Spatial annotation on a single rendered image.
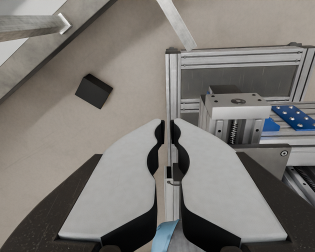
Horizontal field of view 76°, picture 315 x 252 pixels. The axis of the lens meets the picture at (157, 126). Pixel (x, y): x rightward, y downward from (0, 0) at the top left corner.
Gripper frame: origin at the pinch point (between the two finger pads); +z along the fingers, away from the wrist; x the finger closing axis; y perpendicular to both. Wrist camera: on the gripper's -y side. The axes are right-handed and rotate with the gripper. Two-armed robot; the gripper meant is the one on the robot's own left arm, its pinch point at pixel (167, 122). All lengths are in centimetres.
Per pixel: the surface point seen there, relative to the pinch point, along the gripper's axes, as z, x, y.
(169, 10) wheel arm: 49.1, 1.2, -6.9
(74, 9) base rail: 62, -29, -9
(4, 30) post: 30.7, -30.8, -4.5
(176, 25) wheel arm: 49.1, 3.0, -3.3
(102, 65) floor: 132, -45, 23
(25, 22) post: 39, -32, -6
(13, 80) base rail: 62, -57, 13
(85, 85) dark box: 120, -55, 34
